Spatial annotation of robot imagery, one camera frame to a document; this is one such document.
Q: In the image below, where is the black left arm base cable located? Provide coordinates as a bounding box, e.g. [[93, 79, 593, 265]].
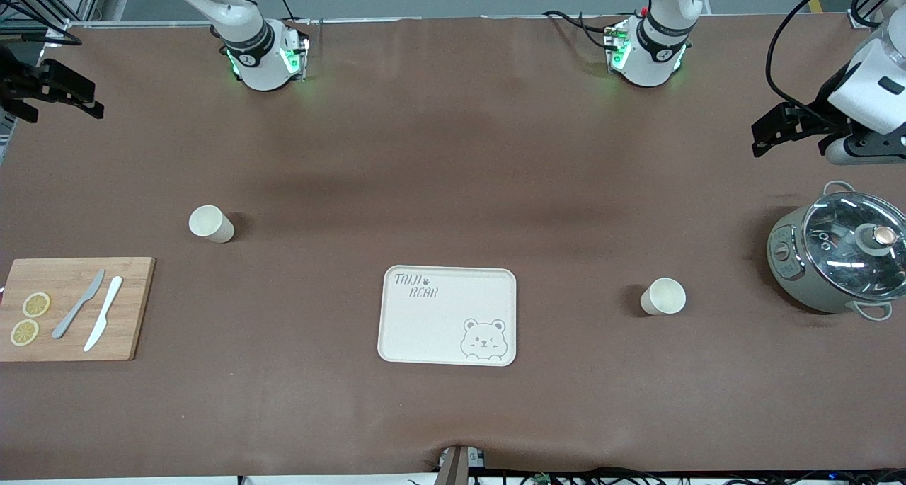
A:
[[541, 9, 618, 51]]

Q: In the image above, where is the metal clamp bracket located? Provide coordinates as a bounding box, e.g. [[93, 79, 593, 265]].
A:
[[435, 445, 486, 485]]

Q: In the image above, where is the brown table cloth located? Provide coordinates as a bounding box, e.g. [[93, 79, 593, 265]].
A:
[[0, 14, 906, 480]]

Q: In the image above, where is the cream bear print tray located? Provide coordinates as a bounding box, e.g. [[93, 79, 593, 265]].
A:
[[377, 265, 517, 367]]

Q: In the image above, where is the black hanging cable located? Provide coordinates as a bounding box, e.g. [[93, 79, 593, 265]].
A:
[[849, 0, 894, 28]]

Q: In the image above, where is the grey-green electric pot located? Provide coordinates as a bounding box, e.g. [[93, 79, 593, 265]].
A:
[[767, 181, 906, 321]]

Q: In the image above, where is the white plastic knife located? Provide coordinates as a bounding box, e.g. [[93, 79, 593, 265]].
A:
[[84, 276, 123, 353]]

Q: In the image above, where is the grey plastic knife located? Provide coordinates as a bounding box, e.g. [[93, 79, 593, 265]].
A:
[[52, 269, 105, 340]]

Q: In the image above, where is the white paper cup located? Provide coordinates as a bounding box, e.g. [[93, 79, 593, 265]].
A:
[[640, 278, 687, 317], [188, 205, 235, 244]]

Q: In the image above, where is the black arm base cable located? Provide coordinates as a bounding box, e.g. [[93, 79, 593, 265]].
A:
[[265, 0, 312, 43], [541, 9, 618, 51]]

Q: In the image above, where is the bamboo cutting board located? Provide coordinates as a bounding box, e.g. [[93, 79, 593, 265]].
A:
[[0, 257, 156, 363]]

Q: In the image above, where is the black right arm base cable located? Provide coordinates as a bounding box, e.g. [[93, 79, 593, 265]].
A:
[[265, 0, 312, 43]]

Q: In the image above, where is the glass pot lid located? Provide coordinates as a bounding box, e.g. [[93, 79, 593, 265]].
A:
[[802, 191, 906, 302]]

